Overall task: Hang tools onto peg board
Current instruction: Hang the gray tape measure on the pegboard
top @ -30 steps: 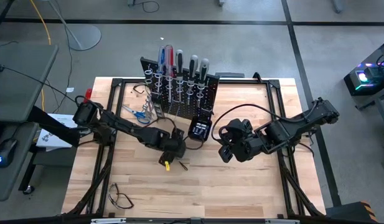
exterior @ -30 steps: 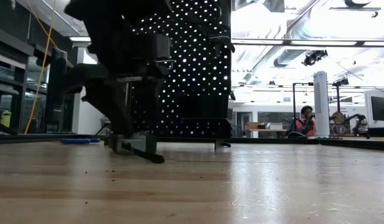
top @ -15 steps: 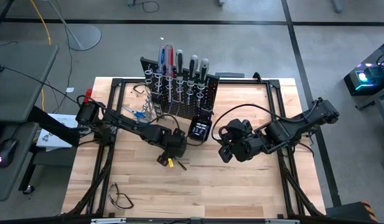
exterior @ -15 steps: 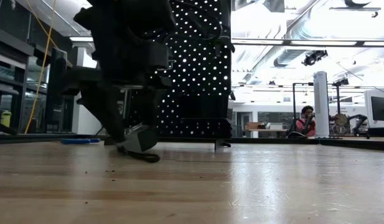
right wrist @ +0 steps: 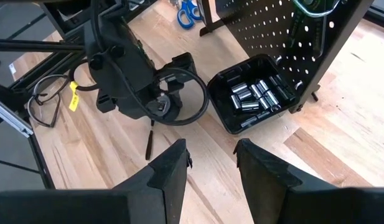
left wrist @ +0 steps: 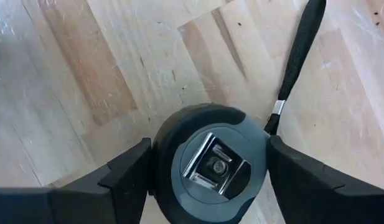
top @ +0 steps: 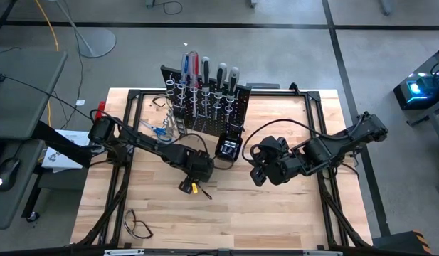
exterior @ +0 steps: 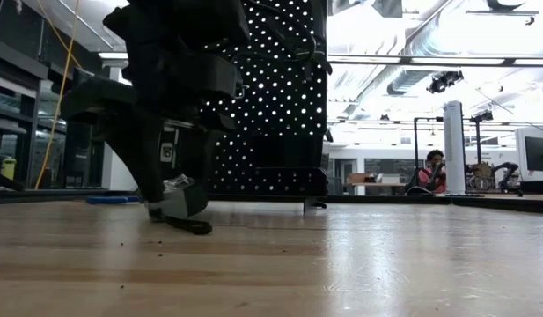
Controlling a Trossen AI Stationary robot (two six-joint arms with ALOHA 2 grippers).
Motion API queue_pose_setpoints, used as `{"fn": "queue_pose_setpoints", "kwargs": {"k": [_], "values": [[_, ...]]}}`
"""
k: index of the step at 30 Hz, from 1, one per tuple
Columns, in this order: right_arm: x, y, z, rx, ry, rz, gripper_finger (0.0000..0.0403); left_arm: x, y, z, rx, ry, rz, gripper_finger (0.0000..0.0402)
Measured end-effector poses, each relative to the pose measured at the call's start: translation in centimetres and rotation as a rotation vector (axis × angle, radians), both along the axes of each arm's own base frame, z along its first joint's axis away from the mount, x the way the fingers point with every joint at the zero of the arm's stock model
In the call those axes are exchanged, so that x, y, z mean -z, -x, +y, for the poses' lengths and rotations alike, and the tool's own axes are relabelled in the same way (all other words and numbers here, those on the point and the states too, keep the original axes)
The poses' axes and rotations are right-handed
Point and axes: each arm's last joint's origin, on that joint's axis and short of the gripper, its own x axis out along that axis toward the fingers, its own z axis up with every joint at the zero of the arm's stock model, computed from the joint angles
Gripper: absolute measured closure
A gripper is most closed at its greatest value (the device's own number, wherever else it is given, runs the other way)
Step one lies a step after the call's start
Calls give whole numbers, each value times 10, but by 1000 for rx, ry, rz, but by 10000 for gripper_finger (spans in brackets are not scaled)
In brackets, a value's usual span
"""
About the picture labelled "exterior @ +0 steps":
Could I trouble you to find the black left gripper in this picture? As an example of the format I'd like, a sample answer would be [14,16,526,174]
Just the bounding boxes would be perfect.
[59,0,253,217]

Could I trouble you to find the blue handled scissors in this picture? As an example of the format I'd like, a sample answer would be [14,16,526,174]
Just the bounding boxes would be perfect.
[85,195,143,205]

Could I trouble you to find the black metal pegboard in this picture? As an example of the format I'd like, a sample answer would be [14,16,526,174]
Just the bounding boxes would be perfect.
[200,0,332,216]

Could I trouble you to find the black tower fan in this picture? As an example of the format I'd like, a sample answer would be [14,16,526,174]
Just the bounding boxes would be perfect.
[62,68,107,188]

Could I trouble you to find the black plastic bin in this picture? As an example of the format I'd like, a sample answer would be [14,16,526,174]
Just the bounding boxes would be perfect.
[248,131,332,171]

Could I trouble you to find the glass shelf cabinet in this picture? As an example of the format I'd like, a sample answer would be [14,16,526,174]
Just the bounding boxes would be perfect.
[0,34,68,191]

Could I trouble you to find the yellow-green container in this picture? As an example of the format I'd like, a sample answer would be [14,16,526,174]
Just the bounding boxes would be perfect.
[0,156,18,182]

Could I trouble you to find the black pipe stand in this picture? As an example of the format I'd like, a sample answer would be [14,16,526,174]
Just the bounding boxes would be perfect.
[413,115,444,178]
[470,108,495,177]

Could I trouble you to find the person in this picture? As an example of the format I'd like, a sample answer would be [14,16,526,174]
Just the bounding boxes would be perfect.
[416,148,448,195]

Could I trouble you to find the white tower fan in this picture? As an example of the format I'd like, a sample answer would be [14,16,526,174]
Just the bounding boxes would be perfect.
[442,100,469,195]

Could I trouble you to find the black ceiling spotlight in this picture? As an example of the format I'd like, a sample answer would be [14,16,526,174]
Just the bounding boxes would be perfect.
[426,70,466,95]

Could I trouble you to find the black computer monitor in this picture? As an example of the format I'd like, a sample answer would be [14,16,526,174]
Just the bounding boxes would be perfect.
[524,135,543,173]

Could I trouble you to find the black aluminium table frame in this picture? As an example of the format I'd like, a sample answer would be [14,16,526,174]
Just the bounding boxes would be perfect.
[0,188,543,216]

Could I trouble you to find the yellow cable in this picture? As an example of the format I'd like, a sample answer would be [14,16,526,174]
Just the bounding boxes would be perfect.
[33,0,83,191]

